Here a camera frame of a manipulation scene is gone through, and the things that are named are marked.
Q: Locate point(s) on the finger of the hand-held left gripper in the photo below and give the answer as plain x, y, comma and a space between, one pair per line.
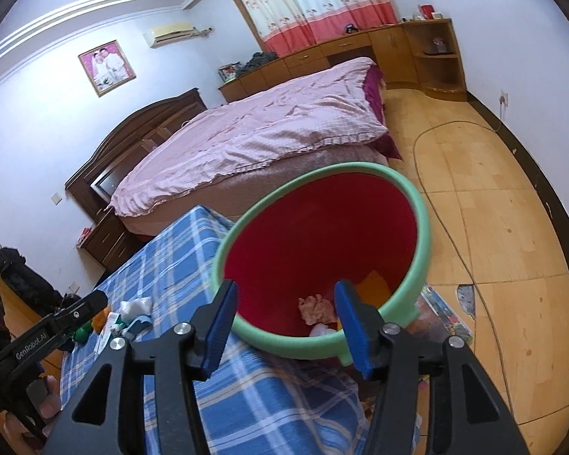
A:
85, 307

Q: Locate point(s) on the long wooden cabinet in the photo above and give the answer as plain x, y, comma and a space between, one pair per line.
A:
313, 57

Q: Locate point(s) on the framed wedding photo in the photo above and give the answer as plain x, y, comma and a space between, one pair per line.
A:
106, 68

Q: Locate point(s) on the pile of dark clothes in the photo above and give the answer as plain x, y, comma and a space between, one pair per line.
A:
261, 60

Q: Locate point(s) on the small orange wrapper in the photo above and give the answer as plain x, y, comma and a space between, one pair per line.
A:
102, 314

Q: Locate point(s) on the white wall socket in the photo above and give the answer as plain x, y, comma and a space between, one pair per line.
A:
504, 97

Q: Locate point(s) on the blue plaid blanket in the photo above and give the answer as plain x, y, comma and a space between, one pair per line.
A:
275, 398

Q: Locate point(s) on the small black item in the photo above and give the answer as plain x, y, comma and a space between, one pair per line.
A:
351, 29

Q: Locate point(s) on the white printed packet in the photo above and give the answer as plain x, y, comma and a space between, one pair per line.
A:
108, 336

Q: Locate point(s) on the small red items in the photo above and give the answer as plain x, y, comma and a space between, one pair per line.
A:
85, 234

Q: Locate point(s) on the wooden corner shelf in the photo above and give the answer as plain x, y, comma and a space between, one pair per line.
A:
438, 73

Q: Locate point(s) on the wall air conditioner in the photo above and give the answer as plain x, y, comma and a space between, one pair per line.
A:
170, 34

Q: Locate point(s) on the magenta bed sheet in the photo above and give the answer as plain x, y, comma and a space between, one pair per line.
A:
384, 123

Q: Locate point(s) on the large cream tissue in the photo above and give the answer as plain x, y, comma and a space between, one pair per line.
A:
315, 310

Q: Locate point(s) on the red box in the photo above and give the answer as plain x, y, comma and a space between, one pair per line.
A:
426, 12

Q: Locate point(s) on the small photo frame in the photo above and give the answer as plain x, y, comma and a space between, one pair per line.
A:
230, 72

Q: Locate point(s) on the red bucket with green rim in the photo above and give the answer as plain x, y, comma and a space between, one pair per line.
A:
322, 227

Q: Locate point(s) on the cream and red curtain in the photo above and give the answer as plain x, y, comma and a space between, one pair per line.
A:
313, 0

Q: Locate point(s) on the colourful printed mat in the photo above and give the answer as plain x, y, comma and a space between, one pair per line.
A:
443, 327

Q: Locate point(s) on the green plush toy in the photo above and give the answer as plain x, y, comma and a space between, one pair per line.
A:
82, 334

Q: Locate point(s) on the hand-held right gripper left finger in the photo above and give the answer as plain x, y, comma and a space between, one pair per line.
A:
220, 327

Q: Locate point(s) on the dark wooden nightstand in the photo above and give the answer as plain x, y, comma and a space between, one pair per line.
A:
109, 241

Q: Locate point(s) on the small ornament on shelf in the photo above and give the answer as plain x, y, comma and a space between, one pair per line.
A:
436, 46

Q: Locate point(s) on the dark wooden bed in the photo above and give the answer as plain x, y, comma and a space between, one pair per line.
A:
137, 135

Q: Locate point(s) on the white wall switch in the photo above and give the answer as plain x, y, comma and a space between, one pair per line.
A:
55, 198

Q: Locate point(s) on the black jacket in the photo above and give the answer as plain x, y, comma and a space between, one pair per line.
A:
26, 279

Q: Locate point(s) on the pink quilt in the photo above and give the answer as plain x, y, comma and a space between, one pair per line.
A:
265, 128

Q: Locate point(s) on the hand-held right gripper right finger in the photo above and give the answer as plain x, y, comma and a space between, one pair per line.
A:
355, 327

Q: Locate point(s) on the person's left hand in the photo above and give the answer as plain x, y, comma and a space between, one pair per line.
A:
50, 403

